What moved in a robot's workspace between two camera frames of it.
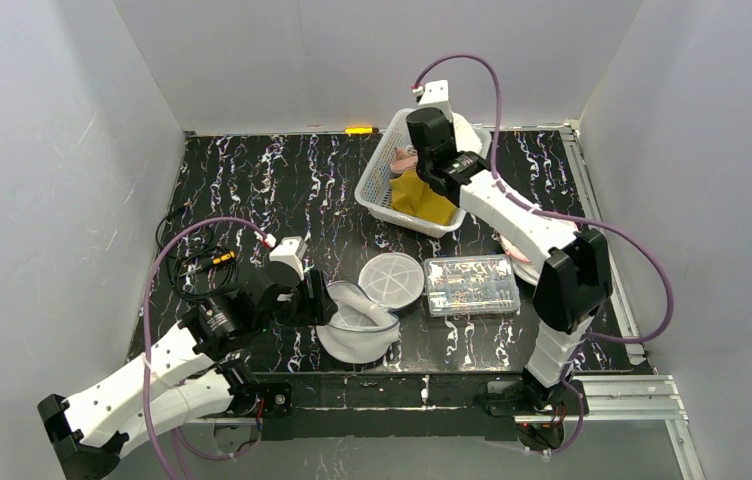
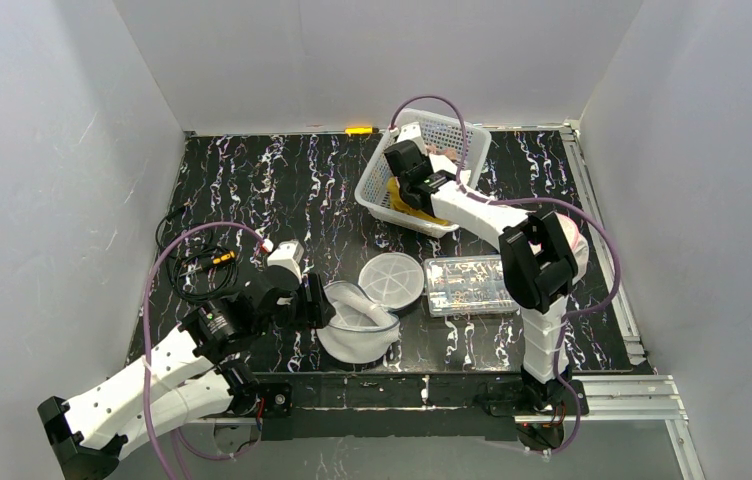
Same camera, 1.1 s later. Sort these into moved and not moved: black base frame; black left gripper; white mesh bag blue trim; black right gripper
Moved: black right gripper
Not moved: white mesh bag blue trim; black left gripper; black base frame
